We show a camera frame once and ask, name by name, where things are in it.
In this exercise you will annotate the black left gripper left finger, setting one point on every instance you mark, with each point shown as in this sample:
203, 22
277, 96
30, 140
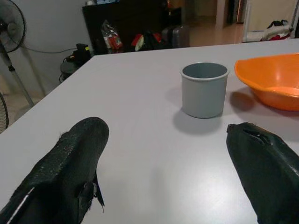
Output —
70, 163

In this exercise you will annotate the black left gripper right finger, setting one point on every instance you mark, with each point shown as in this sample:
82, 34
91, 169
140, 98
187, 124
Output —
264, 168

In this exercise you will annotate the black fan guard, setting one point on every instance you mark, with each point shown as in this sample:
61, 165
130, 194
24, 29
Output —
3, 112

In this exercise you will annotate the orange plastic basin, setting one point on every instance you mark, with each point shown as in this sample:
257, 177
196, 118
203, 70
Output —
273, 79

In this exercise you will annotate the dark round bin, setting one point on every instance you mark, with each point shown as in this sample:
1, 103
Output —
67, 70

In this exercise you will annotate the grey cylindrical cup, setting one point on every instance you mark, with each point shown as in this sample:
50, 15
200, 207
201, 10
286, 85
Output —
203, 93

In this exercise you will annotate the black device with yellow label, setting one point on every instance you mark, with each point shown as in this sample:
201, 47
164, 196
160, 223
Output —
80, 53

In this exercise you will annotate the clear plastic bag with red items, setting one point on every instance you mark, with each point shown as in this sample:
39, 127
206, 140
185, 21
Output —
111, 37

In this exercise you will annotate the pile of clothes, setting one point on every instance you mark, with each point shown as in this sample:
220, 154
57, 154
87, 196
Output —
279, 29

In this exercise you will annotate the black standing fan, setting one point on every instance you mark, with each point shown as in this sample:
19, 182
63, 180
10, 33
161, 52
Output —
10, 35

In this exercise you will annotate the red and black bag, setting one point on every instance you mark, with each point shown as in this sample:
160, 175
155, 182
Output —
147, 40

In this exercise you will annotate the white metal rack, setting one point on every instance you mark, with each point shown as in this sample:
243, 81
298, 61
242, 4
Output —
268, 21

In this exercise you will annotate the black cabinet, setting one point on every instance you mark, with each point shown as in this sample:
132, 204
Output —
126, 21

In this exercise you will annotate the grey suitcase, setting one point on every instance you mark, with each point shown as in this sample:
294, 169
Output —
176, 35

